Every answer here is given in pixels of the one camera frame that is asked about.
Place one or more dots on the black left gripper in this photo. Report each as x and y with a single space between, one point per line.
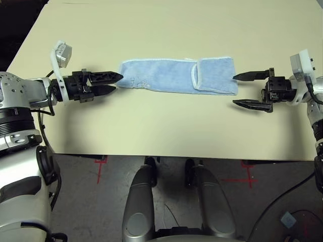
75 87

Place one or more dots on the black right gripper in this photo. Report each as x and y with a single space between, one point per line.
278 89

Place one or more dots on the light blue towel white trim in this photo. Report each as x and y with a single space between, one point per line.
171 75

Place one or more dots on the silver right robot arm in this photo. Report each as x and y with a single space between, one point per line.
316 113

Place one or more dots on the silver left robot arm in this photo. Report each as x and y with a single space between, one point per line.
20 176

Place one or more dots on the grey robot right leg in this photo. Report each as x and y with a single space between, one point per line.
212 196

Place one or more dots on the grey robot leg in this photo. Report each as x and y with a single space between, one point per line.
212 196
140 196

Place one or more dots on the grey robot left leg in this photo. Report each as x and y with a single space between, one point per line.
140 196

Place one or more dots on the small blue-grey square floor object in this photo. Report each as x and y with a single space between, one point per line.
288 219

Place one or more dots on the grey robot waist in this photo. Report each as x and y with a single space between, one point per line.
196 237

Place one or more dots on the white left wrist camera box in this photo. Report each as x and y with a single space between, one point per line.
63 54

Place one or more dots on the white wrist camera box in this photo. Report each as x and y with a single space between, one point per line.
63 54
302 63

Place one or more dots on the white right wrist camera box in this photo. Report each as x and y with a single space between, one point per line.
302 63

